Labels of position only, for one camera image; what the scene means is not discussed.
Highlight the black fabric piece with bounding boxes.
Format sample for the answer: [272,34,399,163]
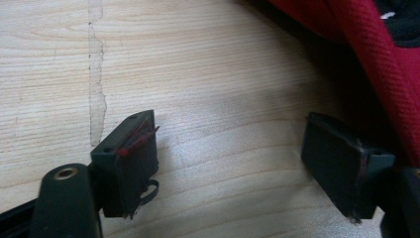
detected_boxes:
[372,0,420,49]

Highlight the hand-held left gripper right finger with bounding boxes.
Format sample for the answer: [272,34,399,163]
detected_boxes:
[300,111,420,238]

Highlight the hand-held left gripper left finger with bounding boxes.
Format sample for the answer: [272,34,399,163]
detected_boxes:
[29,109,160,238]

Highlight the red fabric garment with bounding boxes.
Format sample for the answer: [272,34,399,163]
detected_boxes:
[266,0,420,168]

